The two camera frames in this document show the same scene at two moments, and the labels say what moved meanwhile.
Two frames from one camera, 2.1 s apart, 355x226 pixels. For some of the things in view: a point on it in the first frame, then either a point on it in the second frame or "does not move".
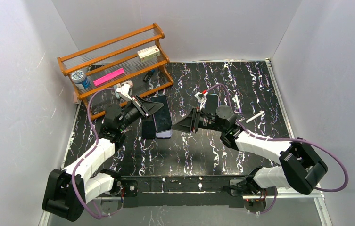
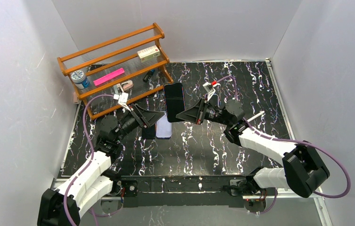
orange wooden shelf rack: x=107 y=75 does not move
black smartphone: x=163 y=117 -> x=174 y=98
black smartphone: x=148 y=130 does not move
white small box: x=148 y=53 does not move
